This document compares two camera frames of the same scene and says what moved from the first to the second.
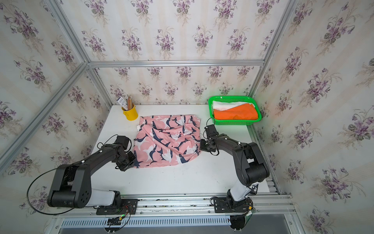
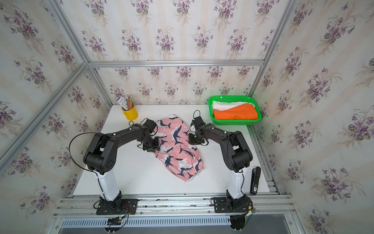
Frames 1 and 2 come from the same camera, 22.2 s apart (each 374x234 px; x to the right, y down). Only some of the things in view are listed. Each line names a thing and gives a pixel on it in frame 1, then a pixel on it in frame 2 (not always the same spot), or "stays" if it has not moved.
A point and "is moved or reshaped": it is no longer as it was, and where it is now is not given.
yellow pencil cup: [131, 113] stays
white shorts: [219, 105] stays
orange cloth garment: [246, 111] stays
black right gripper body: [204, 145] -> [193, 139]
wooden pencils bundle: [129, 102] stays
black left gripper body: [126, 161] -> [151, 144]
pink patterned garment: [166, 139] is moved or reshaped
